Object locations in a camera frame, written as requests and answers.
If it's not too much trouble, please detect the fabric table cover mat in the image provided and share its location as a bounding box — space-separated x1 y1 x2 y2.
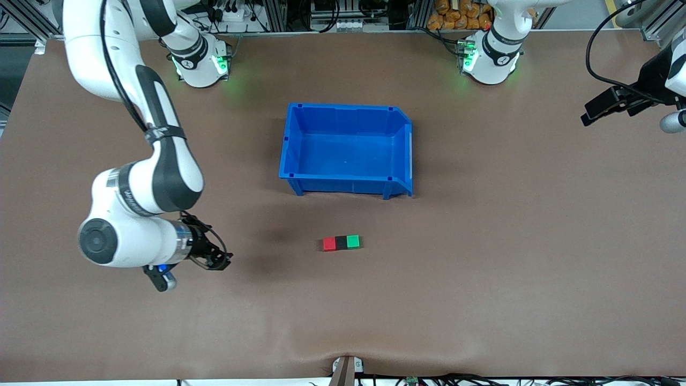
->
0 29 686 382

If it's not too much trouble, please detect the blue plastic storage bin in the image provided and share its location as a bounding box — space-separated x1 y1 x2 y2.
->
278 103 414 200

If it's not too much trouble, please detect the metal table edge clamp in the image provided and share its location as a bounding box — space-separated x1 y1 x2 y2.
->
331 355 365 386

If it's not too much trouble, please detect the orange snack packets bag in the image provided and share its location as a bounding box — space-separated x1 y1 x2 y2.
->
427 0 495 31

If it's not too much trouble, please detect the white power strip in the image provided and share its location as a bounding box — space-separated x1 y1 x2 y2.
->
212 4 252 26

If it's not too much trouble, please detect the aluminium frame profile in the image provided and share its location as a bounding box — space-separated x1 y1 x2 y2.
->
640 0 686 41

